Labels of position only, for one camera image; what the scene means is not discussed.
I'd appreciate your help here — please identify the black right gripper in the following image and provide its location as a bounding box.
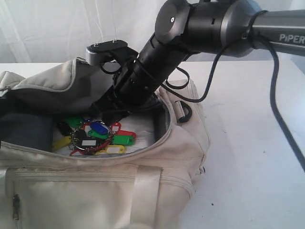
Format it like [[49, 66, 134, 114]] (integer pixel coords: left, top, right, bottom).
[[91, 59, 157, 119]]

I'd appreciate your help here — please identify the colourful key tag bunch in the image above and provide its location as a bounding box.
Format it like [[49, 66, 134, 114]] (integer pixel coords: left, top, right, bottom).
[[51, 116, 137, 156]]

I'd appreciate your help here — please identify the beige fabric duffel bag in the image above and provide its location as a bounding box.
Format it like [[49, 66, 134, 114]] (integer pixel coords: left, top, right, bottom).
[[0, 58, 210, 229]]

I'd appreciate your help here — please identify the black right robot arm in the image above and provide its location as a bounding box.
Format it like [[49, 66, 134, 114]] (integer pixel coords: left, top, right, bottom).
[[87, 0, 305, 112]]

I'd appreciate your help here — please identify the front pocket zipper pull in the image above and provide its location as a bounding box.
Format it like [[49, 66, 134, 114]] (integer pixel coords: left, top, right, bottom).
[[12, 194, 20, 221]]

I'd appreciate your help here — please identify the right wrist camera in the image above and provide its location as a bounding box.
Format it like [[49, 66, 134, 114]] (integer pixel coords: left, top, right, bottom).
[[85, 40, 128, 66]]

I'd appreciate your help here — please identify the black plastic D-ring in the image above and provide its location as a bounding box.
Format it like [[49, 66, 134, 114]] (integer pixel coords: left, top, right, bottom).
[[175, 100, 193, 125]]

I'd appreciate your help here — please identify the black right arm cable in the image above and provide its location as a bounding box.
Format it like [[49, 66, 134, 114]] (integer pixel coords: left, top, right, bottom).
[[164, 10, 305, 174]]

